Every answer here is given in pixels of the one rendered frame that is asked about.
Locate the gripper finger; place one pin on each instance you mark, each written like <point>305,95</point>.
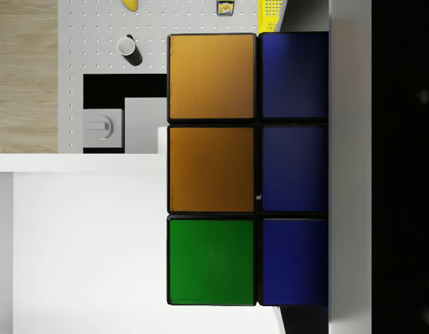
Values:
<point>305,320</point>
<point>305,15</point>

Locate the puzzle cube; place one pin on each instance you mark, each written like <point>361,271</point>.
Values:
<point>211,167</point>

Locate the white drawer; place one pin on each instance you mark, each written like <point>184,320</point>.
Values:
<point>89,243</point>

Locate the yellow basket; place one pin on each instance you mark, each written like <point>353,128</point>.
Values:
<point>268,14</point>

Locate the flat-sided can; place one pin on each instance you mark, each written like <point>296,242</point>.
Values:
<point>225,7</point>

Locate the banana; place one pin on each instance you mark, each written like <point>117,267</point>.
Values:
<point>130,4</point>

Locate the black mug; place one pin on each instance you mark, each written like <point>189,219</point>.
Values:
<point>131,52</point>

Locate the black stove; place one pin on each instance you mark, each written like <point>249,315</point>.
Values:
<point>106,87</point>

